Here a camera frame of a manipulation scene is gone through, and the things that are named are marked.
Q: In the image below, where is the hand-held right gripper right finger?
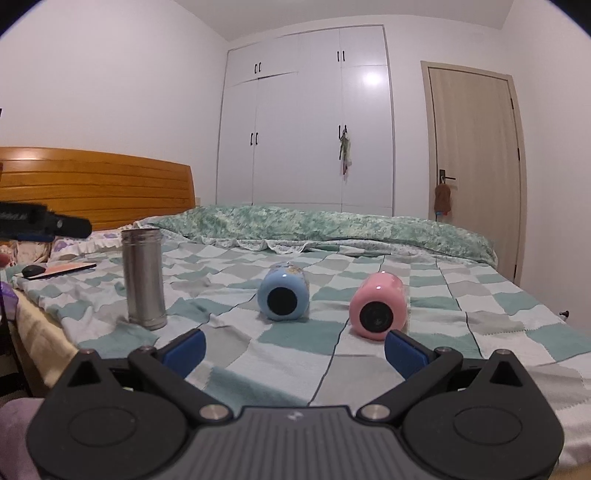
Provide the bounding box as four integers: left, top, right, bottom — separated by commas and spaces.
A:
355, 329, 546, 423

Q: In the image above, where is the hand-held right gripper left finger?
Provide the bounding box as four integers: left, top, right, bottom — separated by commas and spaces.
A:
48, 329, 234, 423

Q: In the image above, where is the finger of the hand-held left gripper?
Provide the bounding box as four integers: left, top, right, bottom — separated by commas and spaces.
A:
0, 200, 93, 241

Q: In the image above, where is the pink cup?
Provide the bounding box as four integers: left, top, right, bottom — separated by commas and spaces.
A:
348, 272, 409, 341

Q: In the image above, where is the blue cup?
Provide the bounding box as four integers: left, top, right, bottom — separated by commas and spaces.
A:
257, 261, 309, 322

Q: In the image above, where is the stainless steel cup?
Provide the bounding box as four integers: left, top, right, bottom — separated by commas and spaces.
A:
121, 227, 167, 331

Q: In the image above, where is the floral pillow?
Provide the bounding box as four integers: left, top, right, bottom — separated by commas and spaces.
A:
9, 229, 136, 265

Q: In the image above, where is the wooden headboard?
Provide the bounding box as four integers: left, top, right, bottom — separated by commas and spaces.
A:
0, 147, 197, 232

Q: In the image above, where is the checkered bed sheet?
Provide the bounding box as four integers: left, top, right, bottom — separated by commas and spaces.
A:
14, 228, 591, 462

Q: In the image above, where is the green floral quilt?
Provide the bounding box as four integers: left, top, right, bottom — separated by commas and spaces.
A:
147, 204, 499, 272

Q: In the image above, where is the purple cloth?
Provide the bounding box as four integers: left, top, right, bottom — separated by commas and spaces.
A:
0, 396, 49, 480

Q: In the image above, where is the wooden door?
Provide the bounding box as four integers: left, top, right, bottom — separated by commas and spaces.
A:
420, 60, 528, 288

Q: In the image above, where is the white wardrobe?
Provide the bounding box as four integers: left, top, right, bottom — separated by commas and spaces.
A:
215, 25, 396, 217

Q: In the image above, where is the hanging keychain ornament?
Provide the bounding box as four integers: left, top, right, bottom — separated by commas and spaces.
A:
337, 133, 354, 177

